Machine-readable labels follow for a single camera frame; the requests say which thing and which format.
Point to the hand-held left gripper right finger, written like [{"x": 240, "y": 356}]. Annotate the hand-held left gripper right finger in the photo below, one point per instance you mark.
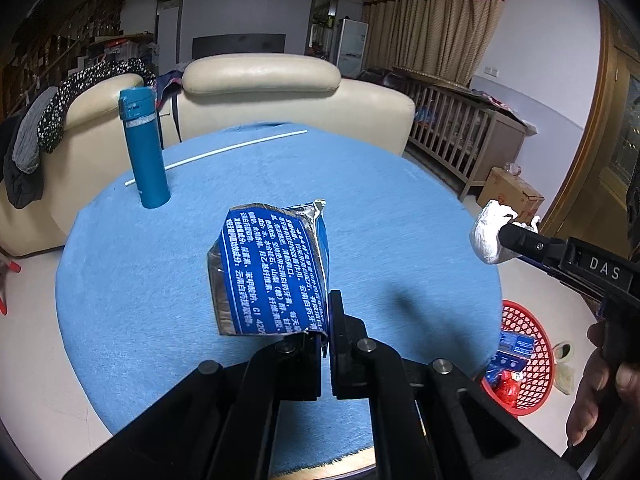
[{"x": 331, "y": 330}]

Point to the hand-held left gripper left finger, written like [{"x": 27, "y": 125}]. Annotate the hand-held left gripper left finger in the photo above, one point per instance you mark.
[{"x": 307, "y": 360}]

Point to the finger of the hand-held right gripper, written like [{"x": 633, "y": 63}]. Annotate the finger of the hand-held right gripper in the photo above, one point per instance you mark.
[{"x": 530, "y": 245}]

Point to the white tissue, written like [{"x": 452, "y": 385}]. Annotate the white tissue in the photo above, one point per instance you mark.
[{"x": 487, "y": 235}]

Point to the blue foil packet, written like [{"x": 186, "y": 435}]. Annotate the blue foil packet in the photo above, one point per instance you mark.
[
  {"x": 270, "y": 270},
  {"x": 492, "y": 375}
]

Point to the red plastic mesh basket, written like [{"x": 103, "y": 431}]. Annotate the red plastic mesh basket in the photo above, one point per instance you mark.
[{"x": 542, "y": 360}]

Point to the red snack packet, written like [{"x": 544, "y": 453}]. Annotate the red snack packet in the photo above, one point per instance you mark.
[{"x": 510, "y": 390}]

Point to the person's right hand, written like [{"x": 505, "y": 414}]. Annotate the person's right hand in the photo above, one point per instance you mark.
[{"x": 585, "y": 400}]

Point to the cardboard box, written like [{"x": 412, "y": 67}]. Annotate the cardboard box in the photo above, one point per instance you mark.
[{"x": 520, "y": 195}]

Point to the white plastic floor object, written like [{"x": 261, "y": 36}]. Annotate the white plastic floor object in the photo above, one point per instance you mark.
[{"x": 562, "y": 375}]

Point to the wooden door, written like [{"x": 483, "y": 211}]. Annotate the wooden door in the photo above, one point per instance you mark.
[{"x": 615, "y": 135}]

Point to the wooden crib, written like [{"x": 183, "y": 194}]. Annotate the wooden crib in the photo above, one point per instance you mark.
[{"x": 450, "y": 125}]

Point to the blue tablecloth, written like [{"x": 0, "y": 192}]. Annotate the blue tablecloth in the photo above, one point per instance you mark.
[{"x": 150, "y": 285}]

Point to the thin white stick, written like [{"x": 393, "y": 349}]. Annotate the thin white stick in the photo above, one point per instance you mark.
[{"x": 215, "y": 152}]

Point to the black bag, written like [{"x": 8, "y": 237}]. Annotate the black bag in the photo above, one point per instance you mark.
[{"x": 380, "y": 77}]

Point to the beige curtains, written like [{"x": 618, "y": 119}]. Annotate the beige curtains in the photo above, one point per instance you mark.
[{"x": 430, "y": 30}]

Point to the teal insulated bottle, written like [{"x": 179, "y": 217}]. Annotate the teal insulated bottle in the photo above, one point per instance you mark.
[{"x": 147, "y": 160}]

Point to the cream leather sofa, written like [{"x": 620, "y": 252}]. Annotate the cream leather sofa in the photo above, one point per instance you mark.
[{"x": 260, "y": 80}]

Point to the pink and blue clothing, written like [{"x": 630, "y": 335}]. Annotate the pink and blue clothing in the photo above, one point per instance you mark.
[{"x": 170, "y": 82}]

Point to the black television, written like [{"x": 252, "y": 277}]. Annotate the black television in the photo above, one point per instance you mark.
[{"x": 235, "y": 46}]

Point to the display shelf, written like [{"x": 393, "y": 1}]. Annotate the display shelf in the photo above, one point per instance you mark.
[{"x": 322, "y": 25}]

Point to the red plastic object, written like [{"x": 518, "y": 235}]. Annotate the red plastic object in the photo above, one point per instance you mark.
[{"x": 12, "y": 266}]

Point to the dark jacket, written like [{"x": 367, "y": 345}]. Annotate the dark jacket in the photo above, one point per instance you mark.
[{"x": 22, "y": 187}]

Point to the black white dotted garment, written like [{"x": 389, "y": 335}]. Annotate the black white dotted garment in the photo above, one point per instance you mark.
[{"x": 75, "y": 85}]

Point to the grey garment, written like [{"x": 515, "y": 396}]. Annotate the grey garment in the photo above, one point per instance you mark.
[{"x": 32, "y": 135}]

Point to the dark wooden bookshelf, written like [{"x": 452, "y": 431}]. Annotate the dark wooden bookshelf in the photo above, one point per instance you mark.
[{"x": 60, "y": 30}]

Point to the white wall socket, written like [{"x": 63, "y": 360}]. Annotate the white wall socket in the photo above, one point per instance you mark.
[{"x": 492, "y": 71}]

